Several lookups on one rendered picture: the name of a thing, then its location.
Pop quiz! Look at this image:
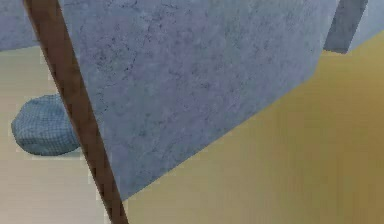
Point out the blue checked round cushion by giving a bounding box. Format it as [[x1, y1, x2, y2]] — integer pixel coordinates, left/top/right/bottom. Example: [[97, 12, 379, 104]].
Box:
[[10, 93, 82, 157]]

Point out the brown wooden door frame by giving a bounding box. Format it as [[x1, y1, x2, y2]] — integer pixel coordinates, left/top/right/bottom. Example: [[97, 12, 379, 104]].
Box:
[[22, 0, 130, 224]]

